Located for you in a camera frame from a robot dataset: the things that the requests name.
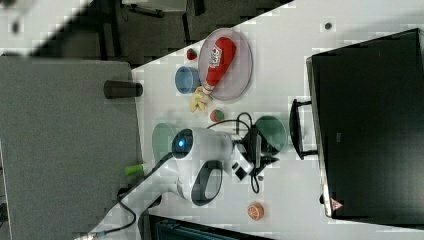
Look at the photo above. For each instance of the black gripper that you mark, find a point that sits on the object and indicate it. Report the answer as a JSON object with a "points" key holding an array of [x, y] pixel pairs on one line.
{"points": [[253, 147]]}

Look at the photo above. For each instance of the red ketchup bottle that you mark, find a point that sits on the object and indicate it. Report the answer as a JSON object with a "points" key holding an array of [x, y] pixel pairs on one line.
{"points": [[221, 57]]}

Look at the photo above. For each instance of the grey round plate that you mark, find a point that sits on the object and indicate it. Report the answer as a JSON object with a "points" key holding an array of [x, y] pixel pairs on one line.
{"points": [[236, 79]]}

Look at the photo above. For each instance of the yellow banana bunch toy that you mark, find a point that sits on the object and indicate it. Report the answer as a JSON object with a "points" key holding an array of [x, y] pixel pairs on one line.
{"points": [[199, 100]]}

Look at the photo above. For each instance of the green mug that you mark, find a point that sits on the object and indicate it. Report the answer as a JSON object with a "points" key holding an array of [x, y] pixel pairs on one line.
{"points": [[272, 131]]}

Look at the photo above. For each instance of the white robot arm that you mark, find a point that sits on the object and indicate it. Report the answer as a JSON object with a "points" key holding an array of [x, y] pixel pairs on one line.
{"points": [[193, 170]]}

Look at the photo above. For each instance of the green perforated colander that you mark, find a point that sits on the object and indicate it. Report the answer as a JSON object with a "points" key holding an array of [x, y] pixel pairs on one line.
{"points": [[162, 137]]}

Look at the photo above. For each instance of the red strawberry toy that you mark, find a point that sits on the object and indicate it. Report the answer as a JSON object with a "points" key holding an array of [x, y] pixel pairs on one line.
{"points": [[191, 54], [217, 115]]}

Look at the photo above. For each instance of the blue bowl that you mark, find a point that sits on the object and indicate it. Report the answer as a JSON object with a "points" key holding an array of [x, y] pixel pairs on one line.
{"points": [[187, 79]]}

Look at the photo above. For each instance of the black cylinder post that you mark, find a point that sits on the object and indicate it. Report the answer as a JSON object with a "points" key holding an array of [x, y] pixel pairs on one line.
{"points": [[121, 89]]}

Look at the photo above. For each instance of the orange slice toy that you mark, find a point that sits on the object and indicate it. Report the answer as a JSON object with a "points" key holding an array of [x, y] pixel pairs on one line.
{"points": [[255, 211]]}

